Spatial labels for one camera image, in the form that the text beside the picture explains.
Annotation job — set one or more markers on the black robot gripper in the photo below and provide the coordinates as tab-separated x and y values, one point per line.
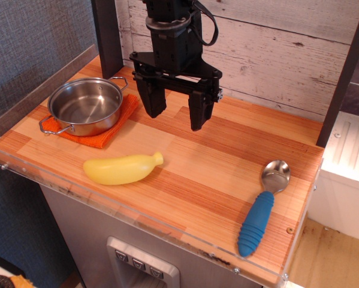
176	63

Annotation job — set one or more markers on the yellow plastic banana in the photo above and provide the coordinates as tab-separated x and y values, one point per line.
121	170

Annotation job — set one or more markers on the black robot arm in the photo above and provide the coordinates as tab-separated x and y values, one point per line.
168	11

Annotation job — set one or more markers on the stainless steel pot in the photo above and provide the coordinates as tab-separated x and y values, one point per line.
84	107

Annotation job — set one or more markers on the orange cloth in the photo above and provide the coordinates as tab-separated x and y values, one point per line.
130	103

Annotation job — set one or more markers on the silver toy fridge cabinet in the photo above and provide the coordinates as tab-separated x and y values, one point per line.
85	230

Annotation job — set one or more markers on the grey dispenser button panel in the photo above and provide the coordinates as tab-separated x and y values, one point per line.
134	267

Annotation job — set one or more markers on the orange object bottom left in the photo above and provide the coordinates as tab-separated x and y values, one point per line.
16	281

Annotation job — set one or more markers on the dark left post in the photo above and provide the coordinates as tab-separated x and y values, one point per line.
108	36

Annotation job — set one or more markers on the dark post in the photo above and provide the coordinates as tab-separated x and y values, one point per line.
108	36
340	91

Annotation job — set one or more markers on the blue handled metal spoon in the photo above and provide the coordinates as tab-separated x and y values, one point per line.
274	178

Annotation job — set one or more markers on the dark right post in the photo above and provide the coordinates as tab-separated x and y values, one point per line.
340	91

